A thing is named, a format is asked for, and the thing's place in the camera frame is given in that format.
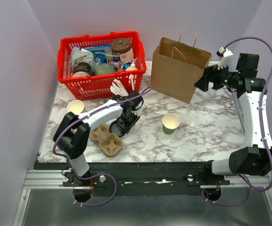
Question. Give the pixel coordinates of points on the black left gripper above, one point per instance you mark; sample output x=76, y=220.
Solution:
x=127, y=127

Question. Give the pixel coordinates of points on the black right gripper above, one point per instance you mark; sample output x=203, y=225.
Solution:
x=211, y=74

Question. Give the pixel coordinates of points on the green paper coffee cup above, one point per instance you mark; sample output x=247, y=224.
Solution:
x=170, y=122

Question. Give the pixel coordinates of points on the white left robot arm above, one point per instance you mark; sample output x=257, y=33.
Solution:
x=71, y=137

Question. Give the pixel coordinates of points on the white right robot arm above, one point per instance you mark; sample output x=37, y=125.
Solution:
x=255, y=156

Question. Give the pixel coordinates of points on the brown cardboard cup carrier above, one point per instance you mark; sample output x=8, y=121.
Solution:
x=109, y=143

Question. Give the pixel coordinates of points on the brown paper bag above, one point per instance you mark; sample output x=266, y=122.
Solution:
x=176, y=67

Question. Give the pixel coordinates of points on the red plastic shopping basket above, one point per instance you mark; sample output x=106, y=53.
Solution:
x=94, y=87

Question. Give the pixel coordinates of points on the cream pump bottle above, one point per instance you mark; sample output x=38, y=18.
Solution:
x=132, y=67

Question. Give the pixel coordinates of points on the stack of green paper cups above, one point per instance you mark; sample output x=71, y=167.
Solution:
x=76, y=107

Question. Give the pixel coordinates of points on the red blue drink can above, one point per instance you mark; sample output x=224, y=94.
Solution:
x=116, y=64

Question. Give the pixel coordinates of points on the green netted melon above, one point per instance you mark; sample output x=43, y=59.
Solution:
x=103, y=69

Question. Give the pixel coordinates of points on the dark instant noodle cup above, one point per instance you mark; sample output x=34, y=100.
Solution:
x=81, y=69

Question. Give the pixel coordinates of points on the blue box in basket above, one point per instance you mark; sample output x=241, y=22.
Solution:
x=102, y=53

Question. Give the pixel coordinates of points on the brown lid paper tub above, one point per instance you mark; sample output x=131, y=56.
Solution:
x=122, y=47

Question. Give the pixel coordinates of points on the white snack bag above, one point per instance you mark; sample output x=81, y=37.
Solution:
x=79, y=55

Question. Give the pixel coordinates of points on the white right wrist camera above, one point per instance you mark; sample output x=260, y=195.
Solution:
x=225, y=55

